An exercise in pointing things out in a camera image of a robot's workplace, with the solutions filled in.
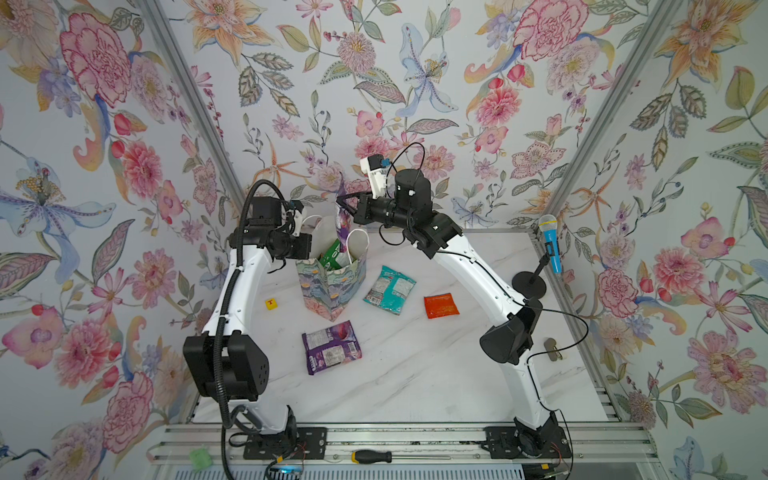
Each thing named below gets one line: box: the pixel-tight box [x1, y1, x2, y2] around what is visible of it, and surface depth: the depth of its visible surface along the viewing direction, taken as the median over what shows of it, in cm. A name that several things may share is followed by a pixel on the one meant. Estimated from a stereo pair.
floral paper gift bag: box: [295, 216, 369, 322], surface depth 87 cm
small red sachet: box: [424, 292, 460, 319], surface depth 100 cm
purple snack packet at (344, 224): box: [336, 209, 352, 253], surface depth 75 cm
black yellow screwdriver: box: [351, 450, 452, 464], surface depth 73 cm
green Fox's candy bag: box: [319, 238, 342, 271], surface depth 90 cm
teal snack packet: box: [363, 265, 417, 316], surface depth 102 cm
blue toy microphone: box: [538, 214, 562, 274], surface depth 92 cm
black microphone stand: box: [512, 253, 551, 299], surface depth 106 cm
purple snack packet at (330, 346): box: [301, 320, 362, 375], surface depth 90 cm
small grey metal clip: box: [544, 338, 563, 361], surface depth 90 cm
